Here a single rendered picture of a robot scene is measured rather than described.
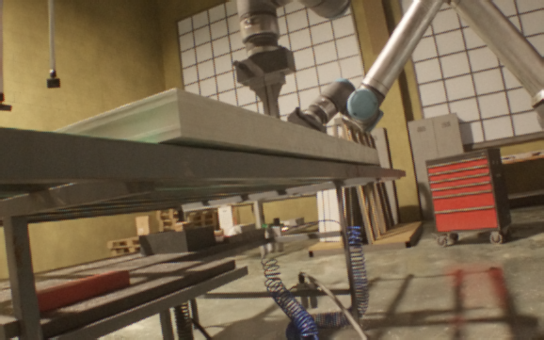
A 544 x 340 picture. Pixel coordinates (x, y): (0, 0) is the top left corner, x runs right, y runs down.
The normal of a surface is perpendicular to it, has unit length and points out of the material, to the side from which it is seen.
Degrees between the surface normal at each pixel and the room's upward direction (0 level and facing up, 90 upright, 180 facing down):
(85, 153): 90
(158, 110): 90
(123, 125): 90
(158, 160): 90
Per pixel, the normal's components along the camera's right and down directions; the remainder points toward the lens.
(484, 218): -0.73, 0.04
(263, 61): -0.43, -0.01
